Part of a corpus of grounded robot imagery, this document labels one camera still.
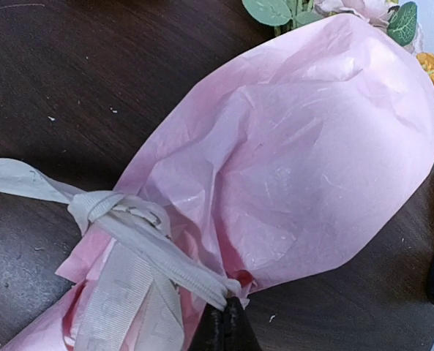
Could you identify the pink wrapping paper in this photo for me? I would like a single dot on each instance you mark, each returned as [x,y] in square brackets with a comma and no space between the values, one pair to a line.
[283,163]

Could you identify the cream ribbon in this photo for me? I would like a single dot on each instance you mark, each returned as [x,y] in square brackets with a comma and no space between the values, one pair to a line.
[135,303]

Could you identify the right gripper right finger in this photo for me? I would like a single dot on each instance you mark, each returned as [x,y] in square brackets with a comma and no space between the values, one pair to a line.
[239,333]

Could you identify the artificial flower bouquet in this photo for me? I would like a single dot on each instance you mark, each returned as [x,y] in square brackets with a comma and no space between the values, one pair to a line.
[398,21]

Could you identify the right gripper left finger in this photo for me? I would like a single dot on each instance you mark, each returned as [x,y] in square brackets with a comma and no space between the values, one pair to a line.
[210,333]

